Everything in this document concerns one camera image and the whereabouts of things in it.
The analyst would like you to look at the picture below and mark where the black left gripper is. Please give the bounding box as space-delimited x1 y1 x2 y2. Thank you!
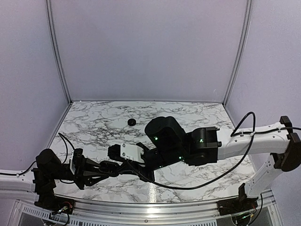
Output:
50 155 109 190

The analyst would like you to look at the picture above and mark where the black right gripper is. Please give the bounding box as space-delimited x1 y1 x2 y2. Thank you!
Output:
117 142 185 184

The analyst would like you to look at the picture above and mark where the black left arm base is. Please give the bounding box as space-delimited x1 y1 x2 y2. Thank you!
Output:
34 185 75 215

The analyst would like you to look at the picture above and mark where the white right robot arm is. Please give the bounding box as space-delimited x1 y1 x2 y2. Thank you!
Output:
108 116 301 211

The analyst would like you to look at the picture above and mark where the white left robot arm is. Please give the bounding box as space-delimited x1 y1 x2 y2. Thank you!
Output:
0 148 119 210

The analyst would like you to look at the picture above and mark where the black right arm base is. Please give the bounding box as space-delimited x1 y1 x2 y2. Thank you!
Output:
217 183 258 216

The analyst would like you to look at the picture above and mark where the black round puck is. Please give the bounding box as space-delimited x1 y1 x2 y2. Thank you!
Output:
127 119 136 126

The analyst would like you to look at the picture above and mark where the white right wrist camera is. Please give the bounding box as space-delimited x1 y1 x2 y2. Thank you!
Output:
120 144 145 164

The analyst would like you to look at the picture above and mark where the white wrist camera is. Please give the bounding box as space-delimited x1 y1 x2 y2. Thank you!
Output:
120 144 145 164
70 156 78 175

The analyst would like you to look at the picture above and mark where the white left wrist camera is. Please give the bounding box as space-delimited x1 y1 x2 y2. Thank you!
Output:
70 156 78 175

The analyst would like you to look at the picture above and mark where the aluminium front rail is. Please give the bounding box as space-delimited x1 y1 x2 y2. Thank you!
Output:
14 194 276 226

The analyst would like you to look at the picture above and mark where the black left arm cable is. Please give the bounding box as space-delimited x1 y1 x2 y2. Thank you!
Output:
57 133 78 186

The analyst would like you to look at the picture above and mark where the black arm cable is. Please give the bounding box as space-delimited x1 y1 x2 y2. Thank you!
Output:
124 112 301 189
57 133 78 186

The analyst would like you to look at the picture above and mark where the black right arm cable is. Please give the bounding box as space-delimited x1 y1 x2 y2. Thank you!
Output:
124 112 301 189

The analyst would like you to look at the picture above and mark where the left aluminium corner post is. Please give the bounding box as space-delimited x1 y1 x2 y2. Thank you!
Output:
45 0 72 105

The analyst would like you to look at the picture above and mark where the aluminium corner post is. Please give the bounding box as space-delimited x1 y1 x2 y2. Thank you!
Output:
222 0 253 108
45 0 72 105

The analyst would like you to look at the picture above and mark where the right aluminium corner post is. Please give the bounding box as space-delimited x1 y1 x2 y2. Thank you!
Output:
222 0 253 108

